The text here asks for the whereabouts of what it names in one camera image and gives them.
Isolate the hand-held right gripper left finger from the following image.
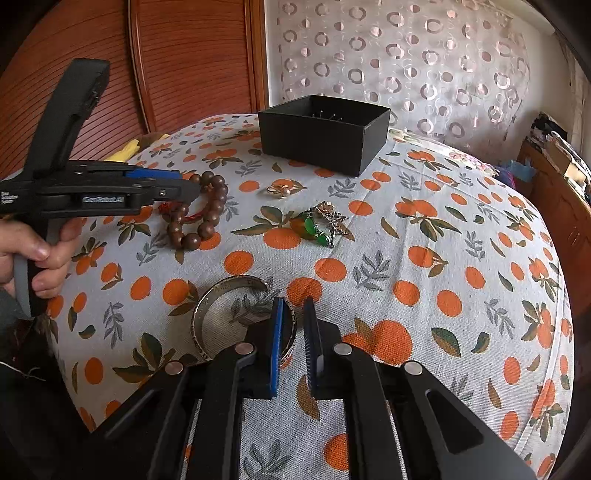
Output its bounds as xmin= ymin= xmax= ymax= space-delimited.
xmin=88 ymin=296 xmax=285 ymax=480

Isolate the yellow plush toy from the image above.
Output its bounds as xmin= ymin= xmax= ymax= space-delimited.
xmin=104 ymin=133 xmax=170 ymax=163

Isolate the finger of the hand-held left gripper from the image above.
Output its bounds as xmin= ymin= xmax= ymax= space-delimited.
xmin=136 ymin=179 xmax=202 ymax=206
xmin=124 ymin=166 xmax=184 ymax=183

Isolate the black square box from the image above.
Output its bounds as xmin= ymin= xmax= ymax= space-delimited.
xmin=257 ymin=95 xmax=392 ymax=177

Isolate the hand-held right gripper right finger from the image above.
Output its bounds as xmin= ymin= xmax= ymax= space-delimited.
xmin=302 ymin=298 xmax=541 ymax=480

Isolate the gold pearl ring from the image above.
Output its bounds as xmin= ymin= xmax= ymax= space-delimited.
xmin=266 ymin=182 xmax=308 ymax=199

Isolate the red cord bracelet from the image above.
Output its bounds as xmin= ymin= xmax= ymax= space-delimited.
xmin=159 ymin=200 xmax=205 ymax=223

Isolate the cardboard box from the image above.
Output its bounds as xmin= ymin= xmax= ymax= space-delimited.
xmin=547 ymin=137 xmax=591 ymax=186

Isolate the person's dark clothing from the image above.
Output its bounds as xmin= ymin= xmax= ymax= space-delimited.
xmin=0 ymin=295 xmax=95 ymax=480

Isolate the blue plastic bag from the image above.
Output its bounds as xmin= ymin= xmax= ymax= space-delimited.
xmin=505 ymin=159 xmax=537 ymax=186

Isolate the green jade bracelet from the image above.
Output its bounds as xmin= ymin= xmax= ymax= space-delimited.
xmin=302 ymin=208 xmax=334 ymax=248

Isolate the silver bangle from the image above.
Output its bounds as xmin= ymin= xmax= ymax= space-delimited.
xmin=191 ymin=276 xmax=299 ymax=370

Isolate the person's left hand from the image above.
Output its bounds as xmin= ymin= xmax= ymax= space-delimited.
xmin=0 ymin=216 xmax=83 ymax=300

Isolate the wooden cabinet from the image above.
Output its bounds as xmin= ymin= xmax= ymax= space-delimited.
xmin=517 ymin=138 xmax=591 ymax=298

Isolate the pile of dark clothes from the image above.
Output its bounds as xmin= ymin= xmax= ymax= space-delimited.
xmin=531 ymin=113 xmax=562 ymax=145

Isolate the sheer circle pattern curtain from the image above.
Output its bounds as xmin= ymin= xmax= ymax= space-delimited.
xmin=265 ymin=0 xmax=533 ymax=149

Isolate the bronze star brooch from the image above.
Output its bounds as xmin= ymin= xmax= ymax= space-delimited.
xmin=318 ymin=202 xmax=354 ymax=237

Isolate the orange fruit print cloth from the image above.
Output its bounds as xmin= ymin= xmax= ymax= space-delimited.
xmin=46 ymin=113 xmax=579 ymax=480

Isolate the brown wooden bead bracelet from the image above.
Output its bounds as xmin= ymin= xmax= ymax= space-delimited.
xmin=167 ymin=171 xmax=230 ymax=251

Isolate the wooden louvered wardrobe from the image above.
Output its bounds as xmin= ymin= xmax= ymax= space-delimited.
xmin=0 ymin=0 xmax=269 ymax=185

